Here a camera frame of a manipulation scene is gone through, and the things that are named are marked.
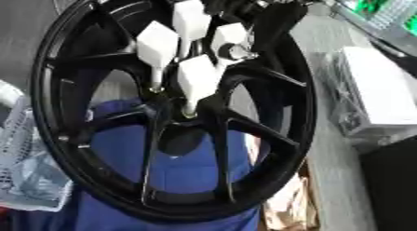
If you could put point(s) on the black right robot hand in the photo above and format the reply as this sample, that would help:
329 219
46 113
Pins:
271 14

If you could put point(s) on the white pin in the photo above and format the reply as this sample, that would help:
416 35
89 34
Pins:
157 45
198 76
190 19
229 33

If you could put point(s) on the black spoked wheel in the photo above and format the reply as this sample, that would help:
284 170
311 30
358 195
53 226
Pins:
65 85

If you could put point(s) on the blue fabric seat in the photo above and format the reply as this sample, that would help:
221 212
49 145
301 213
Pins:
179 175

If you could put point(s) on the tan cardboard box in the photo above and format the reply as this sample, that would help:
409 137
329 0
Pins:
290 203

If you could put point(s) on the pale mesh plastic bag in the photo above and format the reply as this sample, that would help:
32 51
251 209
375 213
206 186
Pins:
27 166

